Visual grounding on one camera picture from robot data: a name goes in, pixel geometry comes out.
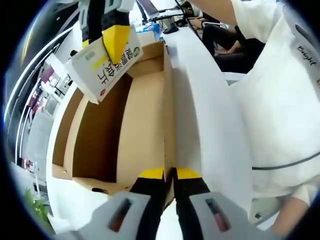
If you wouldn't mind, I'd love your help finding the black cable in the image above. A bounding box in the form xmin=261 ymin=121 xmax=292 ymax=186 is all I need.
xmin=174 ymin=0 xmax=203 ymax=41

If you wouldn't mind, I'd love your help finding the black desk device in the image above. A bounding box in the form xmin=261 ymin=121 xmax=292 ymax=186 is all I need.
xmin=162 ymin=24 xmax=180 ymax=35

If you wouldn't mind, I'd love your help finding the white printed carton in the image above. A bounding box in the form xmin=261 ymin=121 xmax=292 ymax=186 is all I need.
xmin=65 ymin=23 xmax=143 ymax=105

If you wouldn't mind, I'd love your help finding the dark computer screen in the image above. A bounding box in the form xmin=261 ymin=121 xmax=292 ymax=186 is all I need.
xmin=136 ymin=0 xmax=161 ymax=17

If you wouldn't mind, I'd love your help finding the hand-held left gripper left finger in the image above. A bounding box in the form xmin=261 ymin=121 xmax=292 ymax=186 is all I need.
xmin=53 ymin=167 xmax=167 ymax=240

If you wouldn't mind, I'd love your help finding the white chest device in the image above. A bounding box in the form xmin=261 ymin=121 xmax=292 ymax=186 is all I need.
xmin=284 ymin=7 xmax=320 ymax=66

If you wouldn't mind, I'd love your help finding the person in white shirt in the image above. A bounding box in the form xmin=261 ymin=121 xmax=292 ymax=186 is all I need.
xmin=226 ymin=0 xmax=320 ymax=201

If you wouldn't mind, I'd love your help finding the brown cardboard shoe box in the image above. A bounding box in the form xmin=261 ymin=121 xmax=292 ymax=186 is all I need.
xmin=51 ymin=41 xmax=177 ymax=208

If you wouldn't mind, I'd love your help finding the dark device cable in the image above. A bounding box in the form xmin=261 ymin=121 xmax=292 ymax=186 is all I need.
xmin=251 ymin=152 xmax=320 ymax=171

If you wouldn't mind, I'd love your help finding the green plant in white pot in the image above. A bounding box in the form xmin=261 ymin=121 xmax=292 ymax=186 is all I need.
xmin=23 ymin=187 xmax=55 ymax=231

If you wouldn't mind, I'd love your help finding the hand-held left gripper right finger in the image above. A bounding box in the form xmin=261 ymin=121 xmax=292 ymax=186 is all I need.
xmin=172 ymin=167 xmax=278 ymax=240

